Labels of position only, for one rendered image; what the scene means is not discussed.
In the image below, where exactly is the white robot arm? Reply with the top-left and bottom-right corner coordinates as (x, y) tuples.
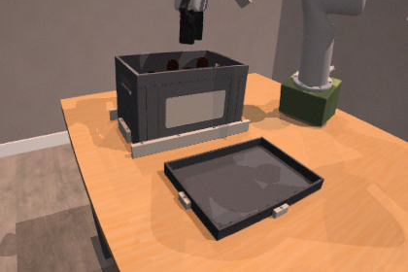
(292, 0), (365, 92)

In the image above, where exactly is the dark grey crate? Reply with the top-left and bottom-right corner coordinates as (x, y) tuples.
(115, 50), (249, 144)

